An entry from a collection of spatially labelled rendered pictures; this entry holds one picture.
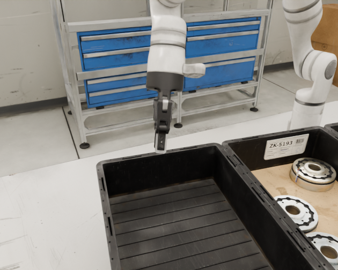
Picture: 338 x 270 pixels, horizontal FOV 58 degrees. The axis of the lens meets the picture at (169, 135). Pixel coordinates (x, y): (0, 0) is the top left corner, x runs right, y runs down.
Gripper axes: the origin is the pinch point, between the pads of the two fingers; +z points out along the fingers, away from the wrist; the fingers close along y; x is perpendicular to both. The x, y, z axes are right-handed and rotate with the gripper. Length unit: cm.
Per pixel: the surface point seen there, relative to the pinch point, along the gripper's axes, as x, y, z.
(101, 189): -10.9, 2.5, 9.5
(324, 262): 24.7, 20.4, 13.8
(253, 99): 99, -226, -23
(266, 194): 20.8, 6.3, 7.6
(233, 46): 67, -197, -64
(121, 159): -8.0, -6.2, 5.0
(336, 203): 42.0, -3.7, 11.4
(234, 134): 33, -59, 1
